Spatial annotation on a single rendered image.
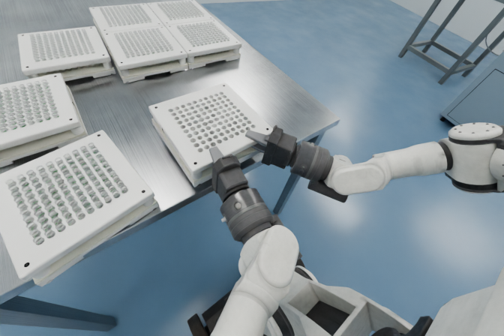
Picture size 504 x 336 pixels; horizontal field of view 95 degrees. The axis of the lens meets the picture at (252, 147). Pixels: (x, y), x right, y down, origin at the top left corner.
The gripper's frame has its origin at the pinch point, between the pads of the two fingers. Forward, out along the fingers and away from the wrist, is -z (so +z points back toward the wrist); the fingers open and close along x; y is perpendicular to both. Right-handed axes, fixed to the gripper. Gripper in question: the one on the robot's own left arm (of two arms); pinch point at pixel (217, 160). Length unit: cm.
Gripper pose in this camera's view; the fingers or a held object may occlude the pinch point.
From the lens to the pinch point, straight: 55.1
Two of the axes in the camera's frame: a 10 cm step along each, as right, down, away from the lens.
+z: 4.8, 7.3, -4.9
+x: -1.5, 6.2, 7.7
